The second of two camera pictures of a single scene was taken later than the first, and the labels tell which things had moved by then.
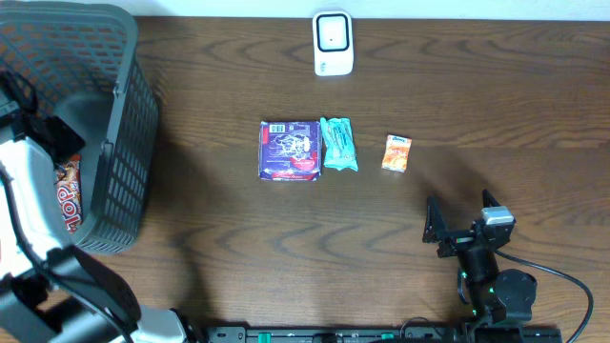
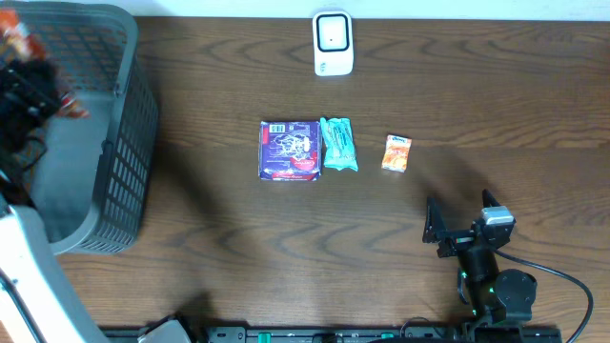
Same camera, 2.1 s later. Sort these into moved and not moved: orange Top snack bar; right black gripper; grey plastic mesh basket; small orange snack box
Moved: orange Top snack bar
Not moved: grey plastic mesh basket; right black gripper; small orange snack box
